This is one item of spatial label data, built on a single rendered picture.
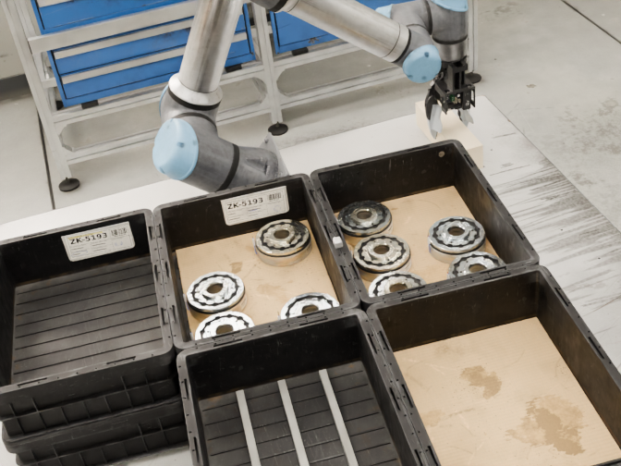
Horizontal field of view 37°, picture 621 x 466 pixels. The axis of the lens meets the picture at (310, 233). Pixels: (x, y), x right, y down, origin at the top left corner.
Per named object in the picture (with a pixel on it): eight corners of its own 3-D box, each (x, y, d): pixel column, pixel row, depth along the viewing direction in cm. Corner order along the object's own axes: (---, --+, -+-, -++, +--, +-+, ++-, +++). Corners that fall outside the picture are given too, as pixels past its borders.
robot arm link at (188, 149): (206, 205, 195) (149, 182, 189) (201, 165, 205) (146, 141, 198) (237, 165, 189) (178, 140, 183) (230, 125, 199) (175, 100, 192)
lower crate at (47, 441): (28, 333, 186) (8, 288, 178) (176, 297, 189) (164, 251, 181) (23, 493, 154) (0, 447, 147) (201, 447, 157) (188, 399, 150)
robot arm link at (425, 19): (383, 28, 187) (436, 18, 188) (371, -1, 195) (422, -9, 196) (384, 61, 193) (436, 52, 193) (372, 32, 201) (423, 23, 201)
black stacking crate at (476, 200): (315, 221, 185) (309, 173, 178) (458, 188, 188) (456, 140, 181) (370, 358, 154) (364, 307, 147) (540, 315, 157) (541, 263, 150)
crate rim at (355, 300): (154, 215, 176) (152, 205, 175) (309, 181, 179) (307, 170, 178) (177, 361, 145) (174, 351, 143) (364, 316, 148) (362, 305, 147)
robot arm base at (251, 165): (232, 202, 209) (193, 186, 204) (262, 141, 206) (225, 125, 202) (252, 227, 197) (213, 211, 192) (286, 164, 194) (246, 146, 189)
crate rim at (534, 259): (309, 181, 179) (307, 170, 178) (457, 147, 183) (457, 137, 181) (364, 316, 148) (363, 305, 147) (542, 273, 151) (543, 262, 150)
